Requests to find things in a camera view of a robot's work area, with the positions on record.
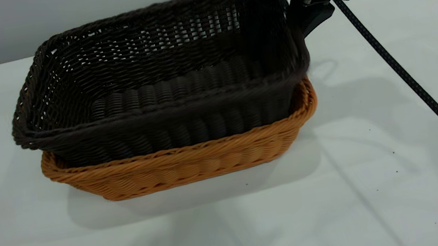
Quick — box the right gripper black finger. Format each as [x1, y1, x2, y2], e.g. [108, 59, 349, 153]
[287, 0, 340, 40]
[244, 0, 296, 62]

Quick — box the orange wicker basket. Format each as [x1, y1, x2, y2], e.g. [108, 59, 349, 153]
[33, 76, 329, 213]

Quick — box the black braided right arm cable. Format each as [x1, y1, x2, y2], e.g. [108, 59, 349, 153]
[305, 0, 438, 220]

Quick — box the dark brown wicker basket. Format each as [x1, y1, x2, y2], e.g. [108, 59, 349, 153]
[0, 0, 322, 178]

